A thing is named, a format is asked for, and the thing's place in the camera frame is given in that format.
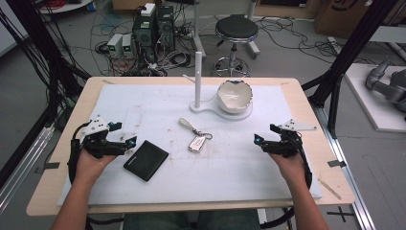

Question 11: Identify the white jagged-edge bowl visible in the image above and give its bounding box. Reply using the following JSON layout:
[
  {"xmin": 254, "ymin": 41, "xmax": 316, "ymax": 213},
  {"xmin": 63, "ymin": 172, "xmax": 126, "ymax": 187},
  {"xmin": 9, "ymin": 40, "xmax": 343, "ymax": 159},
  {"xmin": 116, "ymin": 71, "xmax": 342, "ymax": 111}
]
[{"xmin": 216, "ymin": 80, "xmax": 254, "ymax": 115}]

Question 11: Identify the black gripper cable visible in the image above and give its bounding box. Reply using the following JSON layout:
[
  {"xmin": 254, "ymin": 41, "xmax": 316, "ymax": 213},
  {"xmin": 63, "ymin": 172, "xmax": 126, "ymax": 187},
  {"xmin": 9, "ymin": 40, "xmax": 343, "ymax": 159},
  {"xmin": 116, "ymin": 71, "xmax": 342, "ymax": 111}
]
[
  {"xmin": 295, "ymin": 132, "xmax": 314, "ymax": 192},
  {"xmin": 66, "ymin": 120, "xmax": 94, "ymax": 185}
]

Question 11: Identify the aluminium rail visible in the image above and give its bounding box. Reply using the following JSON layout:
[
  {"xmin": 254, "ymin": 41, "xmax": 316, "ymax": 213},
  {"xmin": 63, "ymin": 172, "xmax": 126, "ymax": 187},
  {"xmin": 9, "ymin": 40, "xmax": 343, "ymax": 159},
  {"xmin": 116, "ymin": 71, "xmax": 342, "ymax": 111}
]
[
  {"xmin": 312, "ymin": 104, "xmax": 378, "ymax": 230},
  {"xmin": 0, "ymin": 124, "xmax": 56, "ymax": 214}
]

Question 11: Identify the tangle of floor cables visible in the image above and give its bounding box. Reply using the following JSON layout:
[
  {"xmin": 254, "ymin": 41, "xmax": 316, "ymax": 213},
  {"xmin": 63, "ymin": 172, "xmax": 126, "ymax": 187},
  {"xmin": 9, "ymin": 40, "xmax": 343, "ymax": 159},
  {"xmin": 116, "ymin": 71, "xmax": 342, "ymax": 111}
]
[{"xmin": 90, "ymin": 9, "xmax": 196, "ymax": 78}]

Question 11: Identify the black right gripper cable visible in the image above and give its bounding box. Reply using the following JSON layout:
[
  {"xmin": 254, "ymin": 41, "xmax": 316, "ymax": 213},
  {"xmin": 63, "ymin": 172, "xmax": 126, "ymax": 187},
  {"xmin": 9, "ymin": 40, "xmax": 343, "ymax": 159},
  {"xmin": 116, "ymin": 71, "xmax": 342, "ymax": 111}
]
[{"xmin": 295, "ymin": 132, "xmax": 314, "ymax": 192}]

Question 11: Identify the silver key fob with strap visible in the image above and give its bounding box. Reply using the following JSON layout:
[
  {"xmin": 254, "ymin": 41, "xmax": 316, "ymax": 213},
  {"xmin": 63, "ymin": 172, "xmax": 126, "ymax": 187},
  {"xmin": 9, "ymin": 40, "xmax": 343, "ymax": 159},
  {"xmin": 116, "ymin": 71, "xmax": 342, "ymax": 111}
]
[{"xmin": 177, "ymin": 117, "xmax": 214, "ymax": 154}]

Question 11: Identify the white metal stand leg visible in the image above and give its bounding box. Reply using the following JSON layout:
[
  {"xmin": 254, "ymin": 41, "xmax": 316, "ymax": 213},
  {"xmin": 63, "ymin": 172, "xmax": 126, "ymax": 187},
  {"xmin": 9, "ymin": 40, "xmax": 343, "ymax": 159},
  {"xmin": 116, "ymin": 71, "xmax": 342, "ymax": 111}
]
[
  {"xmin": 191, "ymin": 0, "xmax": 208, "ymax": 58},
  {"xmin": 244, "ymin": 0, "xmax": 261, "ymax": 60}
]

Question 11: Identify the brown cardboard box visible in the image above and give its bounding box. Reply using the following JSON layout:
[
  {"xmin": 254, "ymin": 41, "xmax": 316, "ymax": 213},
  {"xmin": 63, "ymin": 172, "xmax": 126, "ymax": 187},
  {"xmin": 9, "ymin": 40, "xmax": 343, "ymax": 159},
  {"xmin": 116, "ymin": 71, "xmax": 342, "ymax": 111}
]
[{"xmin": 313, "ymin": 0, "xmax": 402, "ymax": 40}]

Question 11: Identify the white table mat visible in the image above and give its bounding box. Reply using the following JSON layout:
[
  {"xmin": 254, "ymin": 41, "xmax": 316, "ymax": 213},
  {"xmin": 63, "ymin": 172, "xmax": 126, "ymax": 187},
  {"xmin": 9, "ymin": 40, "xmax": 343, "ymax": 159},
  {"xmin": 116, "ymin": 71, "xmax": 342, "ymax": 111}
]
[{"xmin": 56, "ymin": 83, "xmax": 323, "ymax": 207}]

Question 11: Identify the thin wooden stick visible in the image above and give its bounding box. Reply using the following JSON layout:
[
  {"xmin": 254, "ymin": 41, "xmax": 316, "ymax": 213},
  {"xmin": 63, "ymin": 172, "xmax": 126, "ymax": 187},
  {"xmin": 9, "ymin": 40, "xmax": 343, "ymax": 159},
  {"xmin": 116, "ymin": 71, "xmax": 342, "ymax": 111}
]
[{"xmin": 317, "ymin": 177, "xmax": 343, "ymax": 201}]

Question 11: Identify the person's left hand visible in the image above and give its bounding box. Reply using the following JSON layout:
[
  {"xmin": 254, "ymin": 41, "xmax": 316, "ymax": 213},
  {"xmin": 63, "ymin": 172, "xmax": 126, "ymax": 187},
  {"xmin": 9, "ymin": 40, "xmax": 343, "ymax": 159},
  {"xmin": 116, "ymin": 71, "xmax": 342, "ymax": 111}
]
[{"xmin": 74, "ymin": 148, "xmax": 118, "ymax": 190}]

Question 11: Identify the black metal frame post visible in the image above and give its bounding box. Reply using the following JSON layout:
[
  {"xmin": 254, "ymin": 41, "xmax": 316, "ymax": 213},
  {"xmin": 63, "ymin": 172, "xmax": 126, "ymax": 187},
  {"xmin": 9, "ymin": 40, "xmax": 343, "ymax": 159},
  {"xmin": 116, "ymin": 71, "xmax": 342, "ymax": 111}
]
[
  {"xmin": 301, "ymin": 0, "xmax": 402, "ymax": 139},
  {"xmin": 0, "ymin": 0, "xmax": 93, "ymax": 190}
]

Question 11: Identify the white box on computer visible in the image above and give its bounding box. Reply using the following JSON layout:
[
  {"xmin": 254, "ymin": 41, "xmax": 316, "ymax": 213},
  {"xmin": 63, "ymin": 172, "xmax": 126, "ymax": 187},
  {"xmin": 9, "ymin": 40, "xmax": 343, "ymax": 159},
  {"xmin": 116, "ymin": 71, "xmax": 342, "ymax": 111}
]
[{"xmin": 140, "ymin": 2, "xmax": 157, "ymax": 18}]

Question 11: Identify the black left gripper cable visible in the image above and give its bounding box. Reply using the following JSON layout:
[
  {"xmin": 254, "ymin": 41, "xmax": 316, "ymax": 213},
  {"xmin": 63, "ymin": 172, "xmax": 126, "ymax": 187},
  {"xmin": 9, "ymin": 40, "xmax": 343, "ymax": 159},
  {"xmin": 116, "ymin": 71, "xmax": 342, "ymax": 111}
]
[{"xmin": 66, "ymin": 120, "xmax": 94, "ymax": 185}]

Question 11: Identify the white stand with pole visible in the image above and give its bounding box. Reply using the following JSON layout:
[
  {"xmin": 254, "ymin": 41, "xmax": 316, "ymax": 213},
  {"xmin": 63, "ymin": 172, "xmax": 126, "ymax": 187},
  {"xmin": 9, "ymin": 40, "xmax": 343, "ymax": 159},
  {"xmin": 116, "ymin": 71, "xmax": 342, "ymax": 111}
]
[{"xmin": 182, "ymin": 51, "xmax": 254, "ymax": 122}]

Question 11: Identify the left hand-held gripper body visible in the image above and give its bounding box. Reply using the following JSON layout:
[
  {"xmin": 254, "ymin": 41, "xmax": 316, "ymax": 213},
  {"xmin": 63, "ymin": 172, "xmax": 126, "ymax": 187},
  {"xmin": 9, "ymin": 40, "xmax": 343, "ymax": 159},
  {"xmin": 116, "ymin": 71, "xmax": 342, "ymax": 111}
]
[{"xmin": 79, "ymin": 114, "xmax": 122, "ymax": 160}]

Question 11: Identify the small grey power box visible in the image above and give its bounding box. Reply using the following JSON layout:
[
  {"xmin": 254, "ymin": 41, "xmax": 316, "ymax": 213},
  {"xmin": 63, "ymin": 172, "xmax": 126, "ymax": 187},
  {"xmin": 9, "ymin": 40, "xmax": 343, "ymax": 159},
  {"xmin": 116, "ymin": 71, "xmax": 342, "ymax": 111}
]
[
  {"xmin": 121, "ymin": 34, "xmax": 134, "ymax": 58},
  {"xmin": 106, "ymin": 33, "xmax": 124, "ymax": 58}
]

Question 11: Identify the person's right hand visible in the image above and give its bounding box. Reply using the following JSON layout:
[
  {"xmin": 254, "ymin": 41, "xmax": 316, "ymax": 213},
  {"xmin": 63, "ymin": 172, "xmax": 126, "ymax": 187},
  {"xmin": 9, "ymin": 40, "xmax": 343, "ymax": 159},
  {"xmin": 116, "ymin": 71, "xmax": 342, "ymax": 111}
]
[{"xmin": 267, "ymin": 151, "xmax": 308, "ymax": 194}]

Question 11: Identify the grey tape strip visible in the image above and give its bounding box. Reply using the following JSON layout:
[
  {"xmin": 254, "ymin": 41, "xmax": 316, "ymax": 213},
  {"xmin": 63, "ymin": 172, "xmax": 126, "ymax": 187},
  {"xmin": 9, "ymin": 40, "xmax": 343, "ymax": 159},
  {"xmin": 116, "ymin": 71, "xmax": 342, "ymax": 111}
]
[
  {"xmin": 34, "ymin": 161, "xmax": 61, "ymax": 175},
  {"xmin": 327, "ymin": 159, "xmax": 348, "ymax": 169}
]

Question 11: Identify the black computer tower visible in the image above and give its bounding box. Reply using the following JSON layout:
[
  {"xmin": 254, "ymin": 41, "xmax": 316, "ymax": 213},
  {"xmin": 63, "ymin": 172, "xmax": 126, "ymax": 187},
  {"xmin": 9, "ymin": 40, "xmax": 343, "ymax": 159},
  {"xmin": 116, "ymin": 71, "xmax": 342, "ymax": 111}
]
[
  {"xmin": 155, "ymin": 5, "xmax": 176, "ymax": 53},
  {"xmin": 131, "ymin": 12, "xmax": 158, "ymax": 63}
]

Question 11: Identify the black round stool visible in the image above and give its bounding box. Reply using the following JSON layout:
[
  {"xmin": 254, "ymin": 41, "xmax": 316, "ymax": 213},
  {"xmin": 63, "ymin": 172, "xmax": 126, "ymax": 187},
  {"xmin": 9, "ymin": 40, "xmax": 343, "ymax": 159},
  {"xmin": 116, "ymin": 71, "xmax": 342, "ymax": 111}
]
[{"xmin": 214, "ymin": 13, "xmax": 259, "ymax": 78}]

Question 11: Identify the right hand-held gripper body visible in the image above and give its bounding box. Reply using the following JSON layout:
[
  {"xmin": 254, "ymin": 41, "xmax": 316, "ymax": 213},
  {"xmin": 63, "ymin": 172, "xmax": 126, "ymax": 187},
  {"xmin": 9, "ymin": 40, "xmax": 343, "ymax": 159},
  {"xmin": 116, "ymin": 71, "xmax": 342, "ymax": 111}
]
[{"xmin": 270, "ymin": 119, "xmax": 318, "ymax": 159}]

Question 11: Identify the white floor platform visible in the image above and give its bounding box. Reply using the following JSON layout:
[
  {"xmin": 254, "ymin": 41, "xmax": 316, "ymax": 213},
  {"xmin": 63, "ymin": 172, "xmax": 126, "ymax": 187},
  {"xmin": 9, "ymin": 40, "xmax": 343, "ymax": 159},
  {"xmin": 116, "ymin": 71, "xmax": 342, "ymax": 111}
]
[{"xmin": 344, "ymin": 62, "xmax": 406, "ymax": 134}]

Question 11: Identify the black leather wallet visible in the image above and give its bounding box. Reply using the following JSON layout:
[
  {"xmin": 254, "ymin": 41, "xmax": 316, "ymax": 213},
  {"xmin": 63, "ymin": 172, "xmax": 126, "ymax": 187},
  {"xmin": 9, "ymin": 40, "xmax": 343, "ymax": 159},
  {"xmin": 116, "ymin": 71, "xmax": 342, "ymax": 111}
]
[{"xmin": 123, "ymin": 139, "xmax": 169, "ymax": 182}]

